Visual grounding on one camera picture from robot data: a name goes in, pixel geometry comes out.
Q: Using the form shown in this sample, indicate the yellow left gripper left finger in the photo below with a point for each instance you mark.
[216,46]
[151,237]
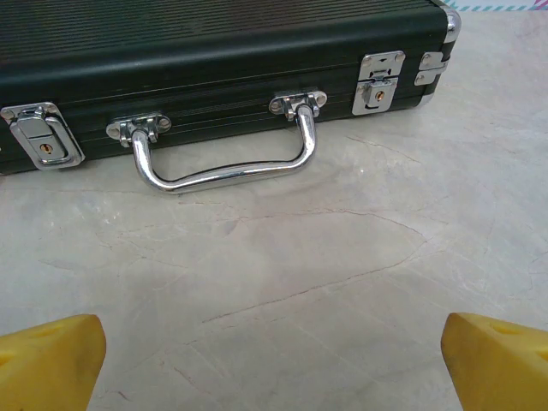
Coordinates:
[47,368]

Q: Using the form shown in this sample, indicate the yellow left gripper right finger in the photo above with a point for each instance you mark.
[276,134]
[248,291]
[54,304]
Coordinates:
[501,372]

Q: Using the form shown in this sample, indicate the black ribbed carry case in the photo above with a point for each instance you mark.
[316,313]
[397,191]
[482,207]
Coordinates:
[214,43]

